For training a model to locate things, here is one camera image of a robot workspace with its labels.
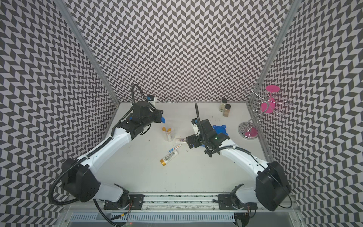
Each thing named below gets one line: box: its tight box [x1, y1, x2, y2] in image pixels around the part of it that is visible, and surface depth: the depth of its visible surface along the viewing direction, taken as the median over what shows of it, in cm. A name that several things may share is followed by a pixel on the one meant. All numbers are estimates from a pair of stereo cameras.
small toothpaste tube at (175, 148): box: [168, 143, 182, 154], surface depth 93 cm
